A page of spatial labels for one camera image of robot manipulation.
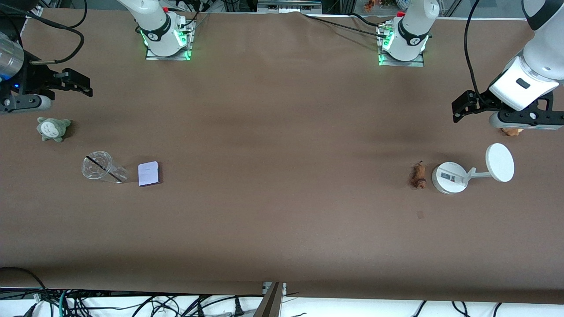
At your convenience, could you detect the brown lion statue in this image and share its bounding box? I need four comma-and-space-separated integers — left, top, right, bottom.
411, 161, 427, 190

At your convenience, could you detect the grey green plush toy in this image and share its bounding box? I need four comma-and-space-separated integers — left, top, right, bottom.
37, 117, 71, 143

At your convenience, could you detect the white round desk stand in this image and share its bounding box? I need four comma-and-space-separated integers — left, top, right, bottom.
431, 143, 515, 195

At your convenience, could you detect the clear plastic cup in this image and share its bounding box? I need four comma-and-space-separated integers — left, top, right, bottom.
82, 151, 129, 184

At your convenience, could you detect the black drinking straw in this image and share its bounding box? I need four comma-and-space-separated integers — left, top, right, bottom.
86, 155, 122, 183

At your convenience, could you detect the grey metal box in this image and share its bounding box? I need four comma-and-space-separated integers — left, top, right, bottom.
257, 0, 323, 15

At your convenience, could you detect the brown table cover sheet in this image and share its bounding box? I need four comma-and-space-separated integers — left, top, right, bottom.
0, 8, 564, 304

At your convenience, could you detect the brown table support beam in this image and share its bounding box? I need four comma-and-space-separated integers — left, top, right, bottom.
252, 282, 283, 317

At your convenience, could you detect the black looped cable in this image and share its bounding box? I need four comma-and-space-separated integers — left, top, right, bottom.
44, 0, 87, 28

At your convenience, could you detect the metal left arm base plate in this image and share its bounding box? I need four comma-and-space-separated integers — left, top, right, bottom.
377, 24, 426, 67

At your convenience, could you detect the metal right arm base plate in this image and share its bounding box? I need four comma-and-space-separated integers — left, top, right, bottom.
145, 18, 196, 61

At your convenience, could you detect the black cable on table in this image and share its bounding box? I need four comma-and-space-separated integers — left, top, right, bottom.
302, 13, 390, 40
350, 12, 385, 26

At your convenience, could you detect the thick black floor cable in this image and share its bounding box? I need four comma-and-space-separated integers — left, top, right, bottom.
0, 266, 47, 304

